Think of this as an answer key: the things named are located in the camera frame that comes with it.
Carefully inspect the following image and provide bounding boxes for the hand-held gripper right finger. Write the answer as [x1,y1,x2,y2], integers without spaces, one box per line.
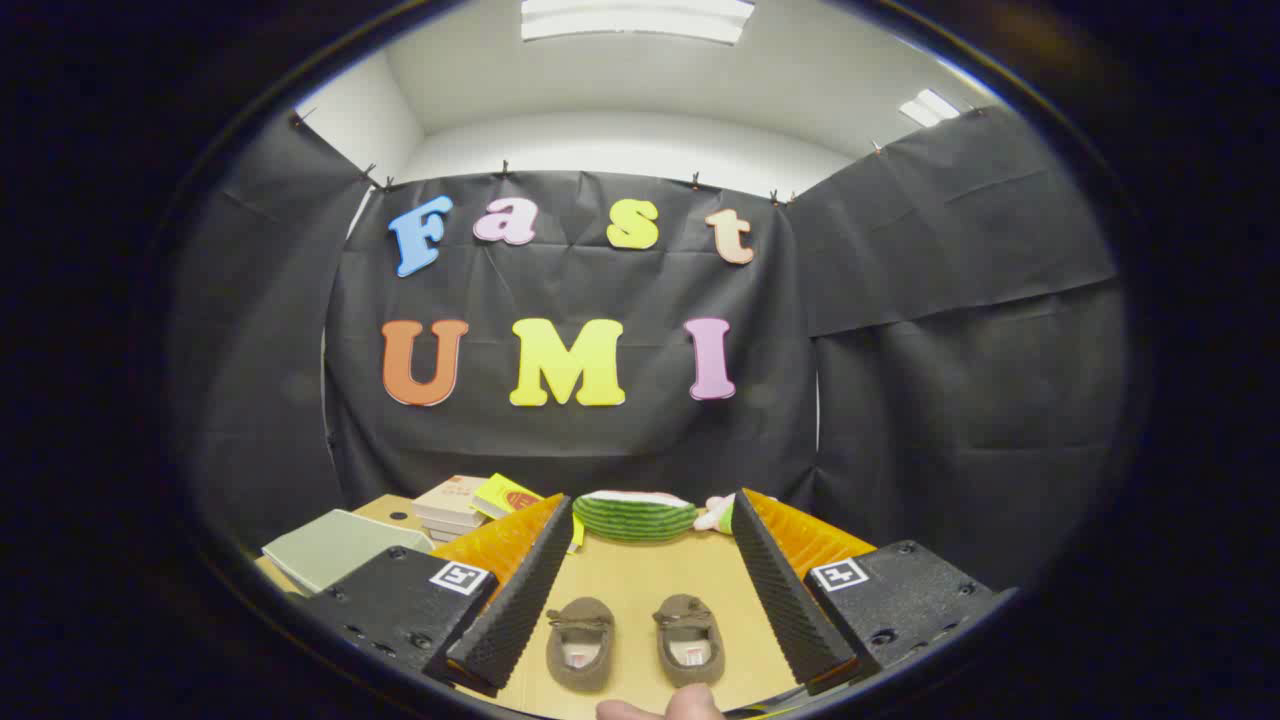
[730,488,1001,696]

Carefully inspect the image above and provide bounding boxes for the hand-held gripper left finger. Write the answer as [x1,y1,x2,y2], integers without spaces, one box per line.
[300,493,574,698]

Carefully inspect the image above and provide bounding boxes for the brown fleece shoe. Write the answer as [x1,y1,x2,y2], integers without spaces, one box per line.
[652,594,725,688]
[545,597,617,693]

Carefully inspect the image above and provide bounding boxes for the grey-green storage box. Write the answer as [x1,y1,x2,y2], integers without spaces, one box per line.
[262,508,436,596]

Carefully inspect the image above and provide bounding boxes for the pink and green plush toy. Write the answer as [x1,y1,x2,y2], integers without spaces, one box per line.
[693,494,738,536]

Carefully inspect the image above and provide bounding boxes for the yellow book with red circle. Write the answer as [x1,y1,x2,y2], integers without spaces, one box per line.
[470,473,544,521]

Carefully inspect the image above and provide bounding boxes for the beige paperback book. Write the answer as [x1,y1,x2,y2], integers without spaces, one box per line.
[413,475,491,526]

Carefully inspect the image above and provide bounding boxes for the watermelon slice plush toy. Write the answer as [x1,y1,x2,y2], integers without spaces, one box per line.
[572,490,699,544]

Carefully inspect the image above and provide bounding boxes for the small ceiling light panel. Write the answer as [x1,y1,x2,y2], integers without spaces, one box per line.
[898,88,963,129]

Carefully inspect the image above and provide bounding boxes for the long ceiling light panel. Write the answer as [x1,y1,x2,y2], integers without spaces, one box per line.
[520,0,756,46]

